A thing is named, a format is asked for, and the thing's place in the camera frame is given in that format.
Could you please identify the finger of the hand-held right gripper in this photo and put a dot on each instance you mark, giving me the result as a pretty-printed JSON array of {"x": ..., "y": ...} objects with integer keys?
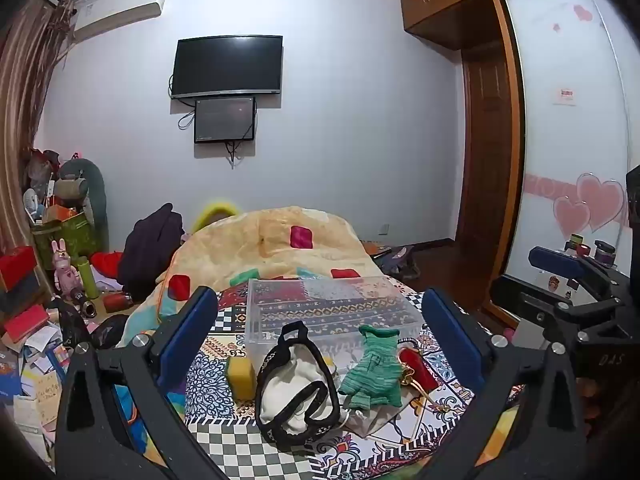
[
  {"x": 555, "y": 259},
  {"x": 525, "y": 297}
]

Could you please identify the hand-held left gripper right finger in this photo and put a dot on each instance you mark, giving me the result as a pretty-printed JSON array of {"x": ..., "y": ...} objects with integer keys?
[{"x": 452, "y": 330}]

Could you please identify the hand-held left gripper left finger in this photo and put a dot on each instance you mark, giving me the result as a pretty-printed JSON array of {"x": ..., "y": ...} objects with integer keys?
[{"x": 192, "y": 325}]

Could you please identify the red fabric pouch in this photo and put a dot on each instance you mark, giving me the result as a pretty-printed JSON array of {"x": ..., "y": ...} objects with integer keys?
[{"x": 419, "y": 367}]

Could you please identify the yellow green sponge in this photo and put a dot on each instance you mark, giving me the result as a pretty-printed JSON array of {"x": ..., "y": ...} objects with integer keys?
[{"x": 240, "y": 377}]

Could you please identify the green knitted doll sweater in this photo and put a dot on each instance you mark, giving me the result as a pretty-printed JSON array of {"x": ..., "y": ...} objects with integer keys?
[{"x": 372, "y": 370}]

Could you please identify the clear plastic storage box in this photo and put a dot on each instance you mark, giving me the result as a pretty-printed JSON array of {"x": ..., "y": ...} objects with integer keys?
[{"x": 325, "y": 310}]

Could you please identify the small green-lidded jar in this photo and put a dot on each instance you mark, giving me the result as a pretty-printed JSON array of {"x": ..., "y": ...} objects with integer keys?
[{"x": 577, "y": 246}]

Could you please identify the small dark jar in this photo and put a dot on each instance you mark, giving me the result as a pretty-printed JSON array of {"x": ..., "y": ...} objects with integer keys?
[{"x": 606, "y": 254}]

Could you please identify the red can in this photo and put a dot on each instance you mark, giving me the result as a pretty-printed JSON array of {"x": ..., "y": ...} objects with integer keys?
[{"x": 116, "y": 301}]

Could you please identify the dark jacket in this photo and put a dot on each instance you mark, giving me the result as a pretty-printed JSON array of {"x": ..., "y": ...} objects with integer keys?
[{"x": 150, "y": 250}]

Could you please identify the purple slipper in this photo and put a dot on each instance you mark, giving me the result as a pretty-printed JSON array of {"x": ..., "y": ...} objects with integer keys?
[{"x": 397, "y": 260}]

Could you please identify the yellow patchwork quilt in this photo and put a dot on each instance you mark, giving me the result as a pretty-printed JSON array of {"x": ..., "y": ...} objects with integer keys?
[{"x": 260, "y": 245}]

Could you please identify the red cloth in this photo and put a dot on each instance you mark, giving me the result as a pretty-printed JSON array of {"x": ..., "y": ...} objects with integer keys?
[{"x": 106, "y": 262}]

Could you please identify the patterned bed sheet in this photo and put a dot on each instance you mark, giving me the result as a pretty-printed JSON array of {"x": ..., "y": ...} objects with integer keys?
[{"x": 225, "y": 435}]

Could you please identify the green cylinder tube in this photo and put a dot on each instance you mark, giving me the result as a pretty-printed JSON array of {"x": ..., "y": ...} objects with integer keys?
[{"x": 87, "y": 276}]

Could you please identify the brown wooden door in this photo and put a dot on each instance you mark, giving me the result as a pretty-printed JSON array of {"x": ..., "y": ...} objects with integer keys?
[{"x": 490, "y": 150}]

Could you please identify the pink rabbit figurine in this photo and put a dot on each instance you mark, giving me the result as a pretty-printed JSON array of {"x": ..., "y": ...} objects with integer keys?
[{"x": 64, "y": 270}]

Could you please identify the wooden wardrobe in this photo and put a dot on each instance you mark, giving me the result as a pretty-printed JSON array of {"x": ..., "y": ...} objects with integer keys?
[{"x": 560, "y": 110}]

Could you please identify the green cardboard box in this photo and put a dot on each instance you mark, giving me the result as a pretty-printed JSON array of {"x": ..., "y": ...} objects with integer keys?
[{"x": 65, "y": 240}]

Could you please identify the red book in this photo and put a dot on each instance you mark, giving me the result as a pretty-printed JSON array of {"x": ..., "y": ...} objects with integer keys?
[{"x": 27, "y": 322}]

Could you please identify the pile of papers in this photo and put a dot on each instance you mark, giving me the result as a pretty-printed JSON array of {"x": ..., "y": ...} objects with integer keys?
[{"x": 35, "y": 380}]

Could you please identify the red gift box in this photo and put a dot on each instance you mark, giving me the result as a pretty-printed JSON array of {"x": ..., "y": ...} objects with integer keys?
[{"x": 17, "y": 267}]

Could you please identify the striped brown curtain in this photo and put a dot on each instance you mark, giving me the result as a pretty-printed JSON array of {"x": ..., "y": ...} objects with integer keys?
[{"x": 25, "y": 85}]

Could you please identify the white air conditioner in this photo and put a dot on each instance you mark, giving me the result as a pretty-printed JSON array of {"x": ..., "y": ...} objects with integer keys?
[{"x": 115, "y": 7}]

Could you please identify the white wall socket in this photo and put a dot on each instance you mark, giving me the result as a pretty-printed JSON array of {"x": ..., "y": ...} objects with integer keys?
[{"x": 384, "y": 229}]

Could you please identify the small black wall monitor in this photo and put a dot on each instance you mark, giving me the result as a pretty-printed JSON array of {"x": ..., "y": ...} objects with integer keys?
[{"x": 225, "y": 120}]

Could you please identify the black wall television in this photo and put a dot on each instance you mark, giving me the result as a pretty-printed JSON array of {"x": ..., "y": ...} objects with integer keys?
[{"x": 227, "y": 65}]

